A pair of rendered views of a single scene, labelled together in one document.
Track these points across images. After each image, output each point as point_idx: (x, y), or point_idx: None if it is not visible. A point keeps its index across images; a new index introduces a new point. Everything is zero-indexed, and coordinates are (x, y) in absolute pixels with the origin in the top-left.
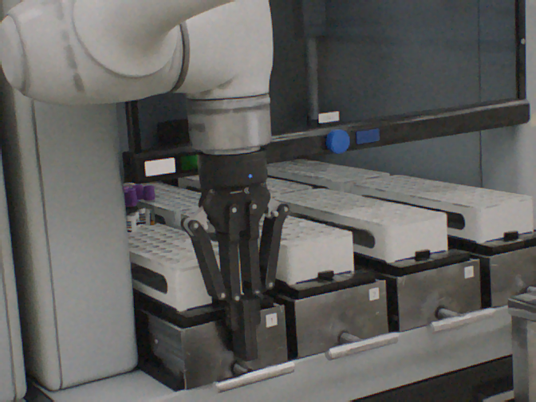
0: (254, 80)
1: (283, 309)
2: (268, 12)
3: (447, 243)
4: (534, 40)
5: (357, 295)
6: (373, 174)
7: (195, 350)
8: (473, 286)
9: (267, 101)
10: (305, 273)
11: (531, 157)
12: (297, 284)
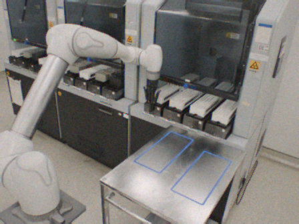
0: (150, 69)
1: (160, 108)
2: (155, 59)
3: None
4: (247, 84)
5: (175, 113)
6: None
7: (145, 106)
8: (200, 125)
9: (153, 73)
10: (171, 105)
11: (239, 110)
12: (169, 106)
